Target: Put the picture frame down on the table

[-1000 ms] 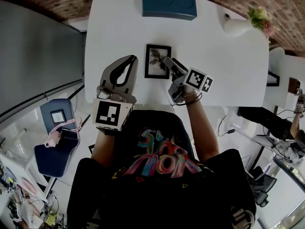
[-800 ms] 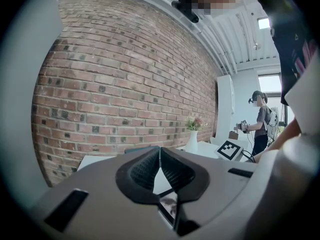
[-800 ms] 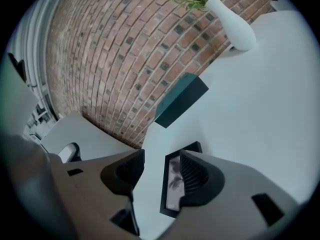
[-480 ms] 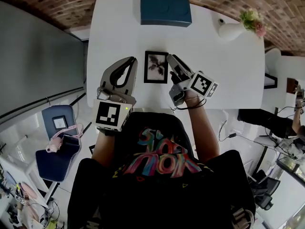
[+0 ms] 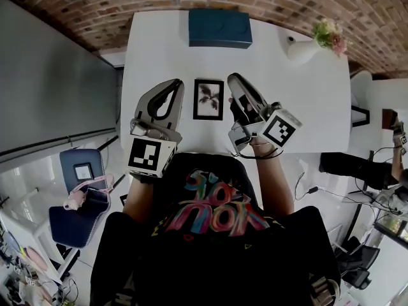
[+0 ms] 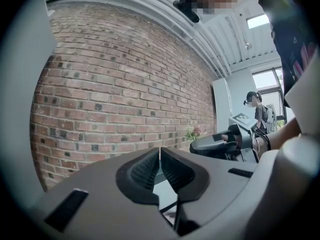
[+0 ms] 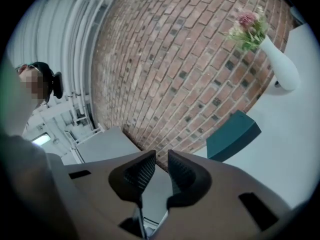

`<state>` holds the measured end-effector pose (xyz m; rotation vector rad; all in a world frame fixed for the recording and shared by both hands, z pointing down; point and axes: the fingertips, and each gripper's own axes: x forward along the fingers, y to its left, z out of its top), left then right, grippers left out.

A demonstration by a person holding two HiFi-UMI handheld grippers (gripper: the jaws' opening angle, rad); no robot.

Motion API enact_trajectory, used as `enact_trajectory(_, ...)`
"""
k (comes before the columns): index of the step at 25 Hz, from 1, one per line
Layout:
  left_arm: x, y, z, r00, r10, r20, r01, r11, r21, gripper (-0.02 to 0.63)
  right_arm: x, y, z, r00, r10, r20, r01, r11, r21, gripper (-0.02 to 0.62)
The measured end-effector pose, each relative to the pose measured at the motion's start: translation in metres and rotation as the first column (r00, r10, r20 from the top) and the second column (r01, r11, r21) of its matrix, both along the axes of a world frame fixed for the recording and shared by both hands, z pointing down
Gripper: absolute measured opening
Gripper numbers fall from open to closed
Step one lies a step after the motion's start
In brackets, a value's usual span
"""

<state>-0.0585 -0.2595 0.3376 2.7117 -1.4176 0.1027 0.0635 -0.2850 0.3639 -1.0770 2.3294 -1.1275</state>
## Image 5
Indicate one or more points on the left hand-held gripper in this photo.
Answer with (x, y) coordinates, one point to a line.
(143, 155)

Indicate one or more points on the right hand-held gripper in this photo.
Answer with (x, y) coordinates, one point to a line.
(279, 127)

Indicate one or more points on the black picture frame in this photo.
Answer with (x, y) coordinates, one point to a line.
(208, 99)

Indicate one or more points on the person's left forearm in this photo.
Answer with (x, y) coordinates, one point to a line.
(138, 199)

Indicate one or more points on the person's right forearm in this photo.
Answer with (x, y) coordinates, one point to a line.
(275, 186)

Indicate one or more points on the dark blue box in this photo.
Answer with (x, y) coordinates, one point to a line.
(220, 27)

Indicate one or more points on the laptop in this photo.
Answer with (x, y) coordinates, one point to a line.
(123, 200)

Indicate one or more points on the small white framed picture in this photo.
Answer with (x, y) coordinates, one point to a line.
(83, 171)

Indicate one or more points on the pink and green flowers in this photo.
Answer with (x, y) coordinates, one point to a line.
(328, 37)

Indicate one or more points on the grey metal cabinet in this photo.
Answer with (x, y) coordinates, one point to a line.
(48, 91)

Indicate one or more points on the white chair black legs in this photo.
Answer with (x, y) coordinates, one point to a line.
(361, 88)

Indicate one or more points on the navy blue chair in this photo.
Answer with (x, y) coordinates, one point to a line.
(73, 225)

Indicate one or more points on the black printed t-shirt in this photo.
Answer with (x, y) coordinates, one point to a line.
(207, 266)

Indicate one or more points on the white side table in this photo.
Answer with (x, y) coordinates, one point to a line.
(19, 231)

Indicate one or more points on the glass tank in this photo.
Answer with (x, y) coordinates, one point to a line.
(393, 225)

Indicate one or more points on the black office chair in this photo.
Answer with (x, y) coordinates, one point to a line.
(360, 260)

